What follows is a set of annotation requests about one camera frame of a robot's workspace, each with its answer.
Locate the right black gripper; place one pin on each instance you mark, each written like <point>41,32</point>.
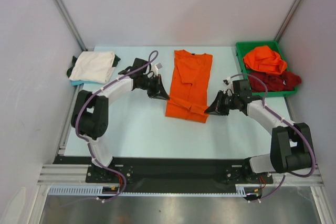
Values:
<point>221,104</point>

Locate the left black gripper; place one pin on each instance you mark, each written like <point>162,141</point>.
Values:
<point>161,95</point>

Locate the orange t shirt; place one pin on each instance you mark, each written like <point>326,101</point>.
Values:
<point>188,91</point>
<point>263,59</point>

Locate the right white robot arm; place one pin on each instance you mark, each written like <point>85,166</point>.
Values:
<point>291,149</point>

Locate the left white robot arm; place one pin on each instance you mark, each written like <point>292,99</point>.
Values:
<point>90,117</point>

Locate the green plastic bin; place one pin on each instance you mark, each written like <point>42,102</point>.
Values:
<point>242,48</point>

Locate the dark red t shirt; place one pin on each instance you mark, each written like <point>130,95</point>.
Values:
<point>287,81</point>

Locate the folded white t shirt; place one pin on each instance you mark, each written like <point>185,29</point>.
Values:
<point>93,66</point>

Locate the folded light blue t shirt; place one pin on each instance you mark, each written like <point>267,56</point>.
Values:
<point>78,83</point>

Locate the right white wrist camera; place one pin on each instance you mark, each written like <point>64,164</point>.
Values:
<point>228,82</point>

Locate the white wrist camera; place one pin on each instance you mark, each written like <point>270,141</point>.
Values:
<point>155,68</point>
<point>228,82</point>

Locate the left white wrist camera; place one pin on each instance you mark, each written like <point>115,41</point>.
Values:
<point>155,68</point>

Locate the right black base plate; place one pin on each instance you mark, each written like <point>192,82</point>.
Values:
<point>244,175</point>

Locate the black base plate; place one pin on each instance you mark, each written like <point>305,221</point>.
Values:
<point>244,175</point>
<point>99,175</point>

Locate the white slotted cable duct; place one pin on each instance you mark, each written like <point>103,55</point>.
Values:
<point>106,191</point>

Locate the left aluminium side rail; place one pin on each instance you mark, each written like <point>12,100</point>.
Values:
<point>67,123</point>

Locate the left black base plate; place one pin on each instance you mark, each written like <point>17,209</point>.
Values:
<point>99,175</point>

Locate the aluminium front rail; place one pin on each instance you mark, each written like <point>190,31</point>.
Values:
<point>66,174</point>

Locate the right aluminium corner post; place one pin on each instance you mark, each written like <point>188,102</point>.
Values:
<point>288,17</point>

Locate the aluminium corner post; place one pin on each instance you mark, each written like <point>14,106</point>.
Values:
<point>70,23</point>
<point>288,17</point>

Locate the left aluminium corner post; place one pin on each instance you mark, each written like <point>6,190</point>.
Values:
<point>70,23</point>

